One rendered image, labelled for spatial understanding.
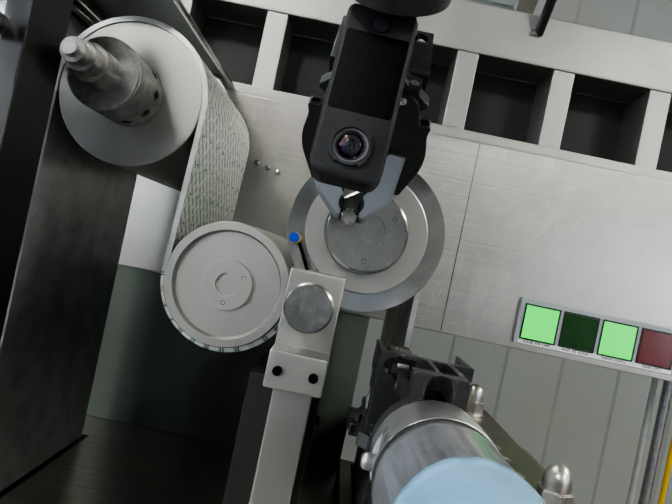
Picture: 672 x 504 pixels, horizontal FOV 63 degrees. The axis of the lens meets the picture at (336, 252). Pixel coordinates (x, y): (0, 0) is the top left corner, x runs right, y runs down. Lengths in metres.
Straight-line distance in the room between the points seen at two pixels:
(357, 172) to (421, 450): 0.16
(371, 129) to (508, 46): 0.62
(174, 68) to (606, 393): 1.97
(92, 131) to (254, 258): 0.20
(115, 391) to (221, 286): 0.44
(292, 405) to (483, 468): 0.27
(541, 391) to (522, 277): 1.34
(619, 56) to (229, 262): 0.71
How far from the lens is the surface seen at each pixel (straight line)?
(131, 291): 0.91
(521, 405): 2.20
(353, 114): 0.34
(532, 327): 0.89
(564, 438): 2.27
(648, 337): 0.97
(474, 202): 0.87
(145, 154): 0.57
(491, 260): 0.88
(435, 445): 0.28
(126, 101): 0.52
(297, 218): 0.52
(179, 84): 0.57
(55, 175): 0.63
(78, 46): 0.48
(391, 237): 0.49
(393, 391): 0.42
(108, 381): 0.94
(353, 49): 0.36
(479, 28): 0.94
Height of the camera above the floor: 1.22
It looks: level
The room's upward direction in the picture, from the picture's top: 12 degrees clockwise
